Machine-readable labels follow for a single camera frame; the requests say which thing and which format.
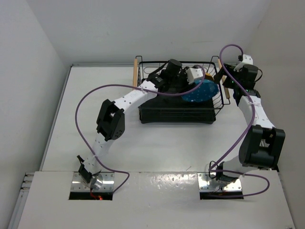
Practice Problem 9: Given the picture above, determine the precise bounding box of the yellow dotted plate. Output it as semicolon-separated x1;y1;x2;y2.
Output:
205;73;214;82

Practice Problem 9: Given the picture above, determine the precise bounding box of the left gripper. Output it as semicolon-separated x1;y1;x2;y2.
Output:
168;66;195;95

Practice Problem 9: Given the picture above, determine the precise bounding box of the black wire dish rack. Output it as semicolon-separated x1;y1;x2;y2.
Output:
134;56;231;124

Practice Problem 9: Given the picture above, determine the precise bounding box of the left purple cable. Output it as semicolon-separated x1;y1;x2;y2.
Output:
75;64;206;193

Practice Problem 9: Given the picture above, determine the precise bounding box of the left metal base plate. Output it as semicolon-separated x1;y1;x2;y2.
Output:
70;172;114;193

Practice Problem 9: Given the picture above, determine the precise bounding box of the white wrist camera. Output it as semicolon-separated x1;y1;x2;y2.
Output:
234;54;253;72
186;68;205;84

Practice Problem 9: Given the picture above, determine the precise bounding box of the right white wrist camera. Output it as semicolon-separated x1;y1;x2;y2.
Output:
234;54;253;72

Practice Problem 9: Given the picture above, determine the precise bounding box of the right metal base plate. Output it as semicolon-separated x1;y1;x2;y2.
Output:
197;172;242;193

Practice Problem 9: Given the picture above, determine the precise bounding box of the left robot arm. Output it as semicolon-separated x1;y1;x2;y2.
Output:
78;59;196;183

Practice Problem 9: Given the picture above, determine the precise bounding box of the metal base plate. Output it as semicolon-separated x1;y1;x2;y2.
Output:
70;172;114;193
197;172;242;193

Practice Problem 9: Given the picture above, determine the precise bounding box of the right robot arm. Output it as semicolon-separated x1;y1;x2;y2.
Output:
213;63;285;185

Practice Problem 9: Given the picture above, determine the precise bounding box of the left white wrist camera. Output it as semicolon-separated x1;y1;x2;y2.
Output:
186;68;205;84

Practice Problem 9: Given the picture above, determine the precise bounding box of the blue dotted plate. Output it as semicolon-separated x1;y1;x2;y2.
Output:
182;79;219;103

